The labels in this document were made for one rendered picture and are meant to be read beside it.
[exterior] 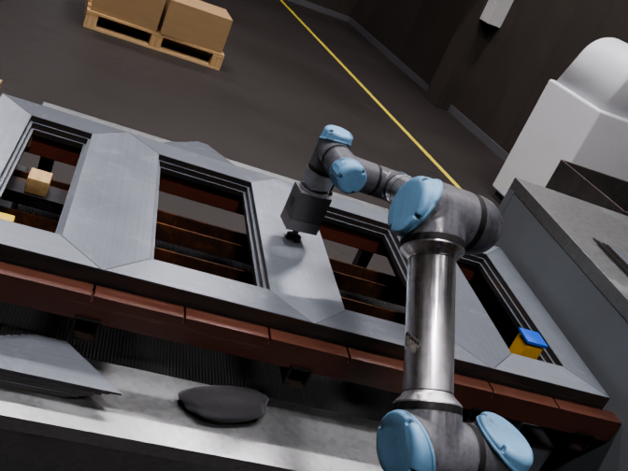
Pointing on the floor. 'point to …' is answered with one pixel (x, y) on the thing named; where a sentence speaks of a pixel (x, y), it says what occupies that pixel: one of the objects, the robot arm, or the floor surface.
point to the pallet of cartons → (166, 25)
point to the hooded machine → (576, 121)
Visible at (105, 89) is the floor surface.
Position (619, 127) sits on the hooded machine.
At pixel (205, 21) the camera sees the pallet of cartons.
